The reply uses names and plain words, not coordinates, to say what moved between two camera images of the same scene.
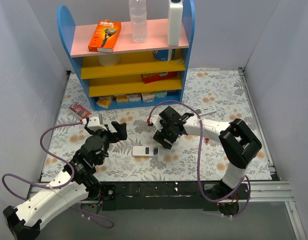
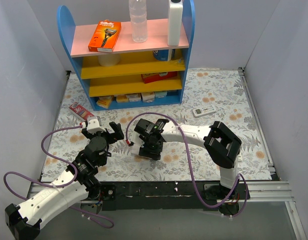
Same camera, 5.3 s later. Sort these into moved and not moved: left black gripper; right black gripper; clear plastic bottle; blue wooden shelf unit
Moved: right black gripper
Not moved: blue wooden shelf unit; clear plastic bottle; left black gripper
